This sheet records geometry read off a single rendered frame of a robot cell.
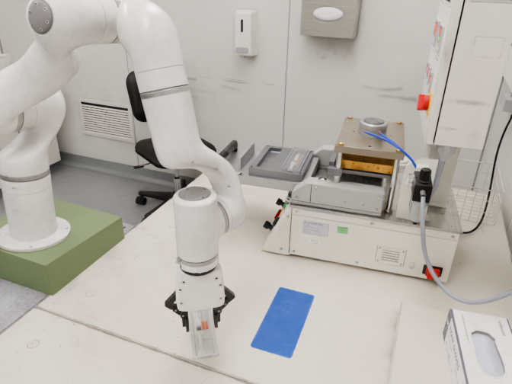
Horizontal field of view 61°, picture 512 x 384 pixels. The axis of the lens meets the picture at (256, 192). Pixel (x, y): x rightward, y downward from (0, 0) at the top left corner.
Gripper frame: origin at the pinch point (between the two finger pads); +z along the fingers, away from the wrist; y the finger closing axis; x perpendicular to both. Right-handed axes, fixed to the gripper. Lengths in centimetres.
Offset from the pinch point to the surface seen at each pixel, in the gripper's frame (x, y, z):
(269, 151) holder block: 58, 29, -16
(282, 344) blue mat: -3.5, 18.1, 7.6
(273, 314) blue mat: 6.6, 18.5, 7.6
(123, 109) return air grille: 263, -32, 26
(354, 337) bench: -4.8, 35.6, 7.7
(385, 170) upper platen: 24, 53, -22
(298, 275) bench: 20.6, 29.5, 7.7
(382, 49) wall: 160, 120, -31
